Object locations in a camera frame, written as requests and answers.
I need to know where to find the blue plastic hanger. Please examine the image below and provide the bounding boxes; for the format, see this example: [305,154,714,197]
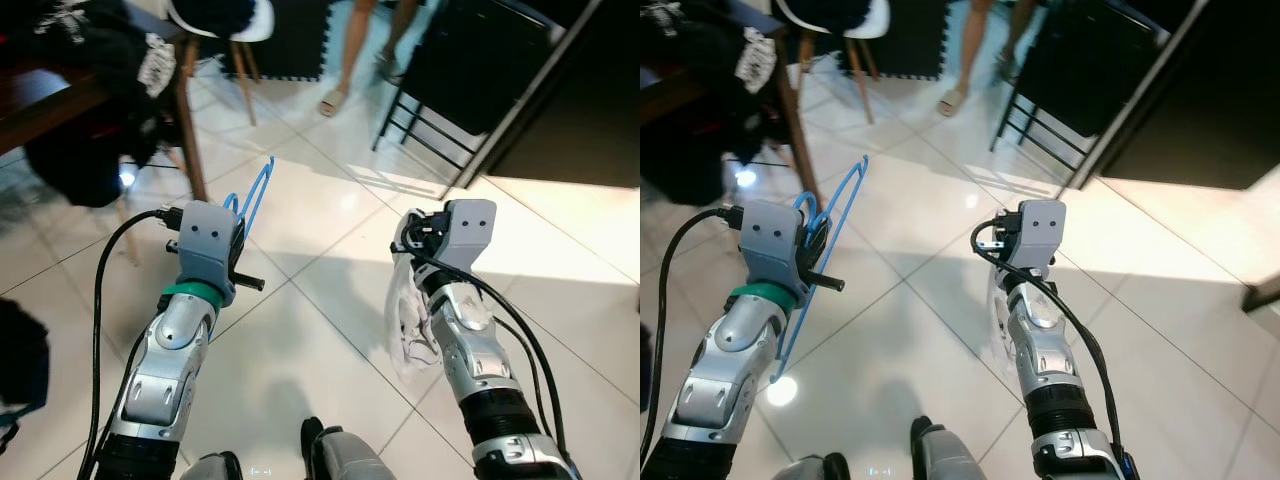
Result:
[220,155,276,246]
[775,153,869,386]

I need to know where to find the black garment white print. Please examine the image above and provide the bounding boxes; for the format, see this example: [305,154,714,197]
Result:
[0,0,186,131]
[650,0,791,96]

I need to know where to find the dark wooden table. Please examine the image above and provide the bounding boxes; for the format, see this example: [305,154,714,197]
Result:
[640,0,823,206]
[0,0,209,201]

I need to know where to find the black garment red print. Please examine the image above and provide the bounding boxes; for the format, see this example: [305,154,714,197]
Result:
[22,95,166,209]
[640,85,771,206]

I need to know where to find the black folding chair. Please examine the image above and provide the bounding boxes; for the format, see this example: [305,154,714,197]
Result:
[990,0,1166,181]
[372,0,556,181]

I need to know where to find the person in blue shorts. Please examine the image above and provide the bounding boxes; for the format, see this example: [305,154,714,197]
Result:
[935,0,1041,119]
[318,0,421,119]

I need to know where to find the black door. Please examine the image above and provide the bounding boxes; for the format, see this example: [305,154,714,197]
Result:
[1100,0,1280,191]
[485,0,641,191]

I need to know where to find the black foam mat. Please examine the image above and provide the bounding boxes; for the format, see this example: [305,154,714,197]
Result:
[870,0,951,81]
[215,0,331,83]

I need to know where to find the robot left leg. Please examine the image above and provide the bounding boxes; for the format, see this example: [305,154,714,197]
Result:
[180,450,244,480]
[795,452,851,480]

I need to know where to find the robot leg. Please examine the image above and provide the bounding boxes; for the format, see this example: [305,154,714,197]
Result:
[910,415,1011,480]
[795,452,851,480]
[300,418,401,480]
[180,450,244,480]

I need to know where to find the robot right leg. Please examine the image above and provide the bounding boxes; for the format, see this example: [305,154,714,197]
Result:
[910,415,1011,480]
[300,418,401,480]

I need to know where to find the white chair wooden legs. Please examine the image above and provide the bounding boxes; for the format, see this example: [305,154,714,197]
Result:
[163,0,276,126]
[775,0,886,126]

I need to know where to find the black cloth bundle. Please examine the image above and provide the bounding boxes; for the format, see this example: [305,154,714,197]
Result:
[0,298,51,431]

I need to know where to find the navy garment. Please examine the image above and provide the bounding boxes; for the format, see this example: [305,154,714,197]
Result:
[805,0,871,33]
[190,0,259,36]

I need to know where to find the black trim strip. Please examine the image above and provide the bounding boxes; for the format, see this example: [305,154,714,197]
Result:
[1240,272,1280,313]

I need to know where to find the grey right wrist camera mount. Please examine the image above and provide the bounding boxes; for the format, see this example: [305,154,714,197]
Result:
[440,198,499,291]
[1015,198,1068,273]

